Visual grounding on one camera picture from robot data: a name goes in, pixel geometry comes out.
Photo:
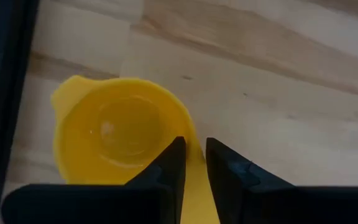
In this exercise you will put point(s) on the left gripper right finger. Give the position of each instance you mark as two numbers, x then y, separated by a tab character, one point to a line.
275	205

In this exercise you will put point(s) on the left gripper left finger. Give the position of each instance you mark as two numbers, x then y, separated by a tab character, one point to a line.
104	205

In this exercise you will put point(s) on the yellow measuring cup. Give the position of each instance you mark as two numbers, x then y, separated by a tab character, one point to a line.
113	130

